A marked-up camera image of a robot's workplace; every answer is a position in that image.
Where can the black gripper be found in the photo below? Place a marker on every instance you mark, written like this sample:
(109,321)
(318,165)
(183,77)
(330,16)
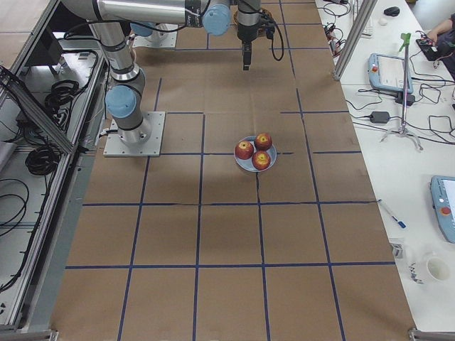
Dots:
(246,33)

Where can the woven wicker basket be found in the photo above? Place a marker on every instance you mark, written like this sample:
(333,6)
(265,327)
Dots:
(265,21)

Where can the red apple plate back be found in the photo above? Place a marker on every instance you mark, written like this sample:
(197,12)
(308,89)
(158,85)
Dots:
(263,141)

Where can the red apple plate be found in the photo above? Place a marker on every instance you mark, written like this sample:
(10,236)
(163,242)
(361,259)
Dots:
(261,160)
(263,141)
(244,150)

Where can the red apple plate left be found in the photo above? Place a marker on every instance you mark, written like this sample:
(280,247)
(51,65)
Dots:
(244,150)

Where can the light blue plate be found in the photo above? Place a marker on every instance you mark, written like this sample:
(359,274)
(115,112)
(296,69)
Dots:
(247,164)

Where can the red apple plate front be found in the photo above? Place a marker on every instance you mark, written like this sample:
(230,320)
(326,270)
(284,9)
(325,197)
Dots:
(261,160)

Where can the blue teach pendant far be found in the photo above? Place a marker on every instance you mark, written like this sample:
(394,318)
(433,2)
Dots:
(386,72)

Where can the blue teach pendant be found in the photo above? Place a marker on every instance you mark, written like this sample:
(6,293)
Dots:
(386,72)
(442,191)

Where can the black power adapter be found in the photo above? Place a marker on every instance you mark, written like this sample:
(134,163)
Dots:
(379,117)

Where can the black computer mouse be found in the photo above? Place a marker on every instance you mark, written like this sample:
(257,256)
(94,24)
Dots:
(392,11)

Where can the metal tripod stand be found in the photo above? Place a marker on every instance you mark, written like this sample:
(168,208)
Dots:
(402,130)

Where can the person at desk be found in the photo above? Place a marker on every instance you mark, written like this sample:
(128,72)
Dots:
(441,35)

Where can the blue white pen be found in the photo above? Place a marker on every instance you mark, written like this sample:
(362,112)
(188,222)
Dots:
(385,207)

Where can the blue teach pendant near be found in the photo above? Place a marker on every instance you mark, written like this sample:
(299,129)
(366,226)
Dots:
(442,191)

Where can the small grey box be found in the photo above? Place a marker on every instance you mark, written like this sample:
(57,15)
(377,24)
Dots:
(397,250)

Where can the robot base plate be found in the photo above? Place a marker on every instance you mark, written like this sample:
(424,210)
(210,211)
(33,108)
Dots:
(156,40)

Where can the aluminium frame post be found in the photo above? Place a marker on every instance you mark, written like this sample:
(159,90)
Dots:
(364,13)

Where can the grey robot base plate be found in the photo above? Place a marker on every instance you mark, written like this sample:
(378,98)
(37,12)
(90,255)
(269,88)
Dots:
(146,140)

